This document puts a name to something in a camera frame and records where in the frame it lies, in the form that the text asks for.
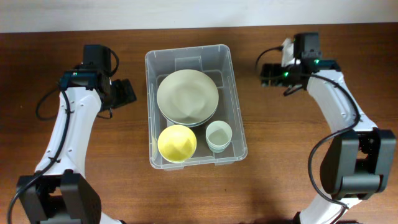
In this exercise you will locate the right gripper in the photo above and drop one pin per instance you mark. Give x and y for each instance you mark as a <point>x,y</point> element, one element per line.
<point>274,68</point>

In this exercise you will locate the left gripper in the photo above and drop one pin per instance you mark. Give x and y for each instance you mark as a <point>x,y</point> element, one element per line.
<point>126,91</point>

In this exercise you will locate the cream bowl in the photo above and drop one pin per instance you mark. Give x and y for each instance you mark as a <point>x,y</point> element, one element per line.
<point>187,96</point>

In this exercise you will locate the dark blue bowl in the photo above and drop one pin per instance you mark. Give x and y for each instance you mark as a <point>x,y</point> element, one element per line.
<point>190,125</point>

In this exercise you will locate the clear plastic storage bin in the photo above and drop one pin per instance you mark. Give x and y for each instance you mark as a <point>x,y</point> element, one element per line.
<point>216,62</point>

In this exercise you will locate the yellow small bowl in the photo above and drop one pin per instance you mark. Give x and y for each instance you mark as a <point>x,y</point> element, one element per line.
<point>177,143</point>

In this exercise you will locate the cream white cup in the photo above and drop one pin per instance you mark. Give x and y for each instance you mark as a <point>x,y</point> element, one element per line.
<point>219,132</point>

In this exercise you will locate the mint green cup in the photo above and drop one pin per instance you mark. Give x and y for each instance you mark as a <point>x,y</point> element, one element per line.
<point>218,150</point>

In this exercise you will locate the light grey cup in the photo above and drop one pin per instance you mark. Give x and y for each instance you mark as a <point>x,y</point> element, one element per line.
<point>218,146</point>

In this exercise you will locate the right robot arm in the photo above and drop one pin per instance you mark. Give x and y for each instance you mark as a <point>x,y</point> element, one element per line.
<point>353,162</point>

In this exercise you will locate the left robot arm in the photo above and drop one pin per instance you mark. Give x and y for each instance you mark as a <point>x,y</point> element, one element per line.
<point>58,192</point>

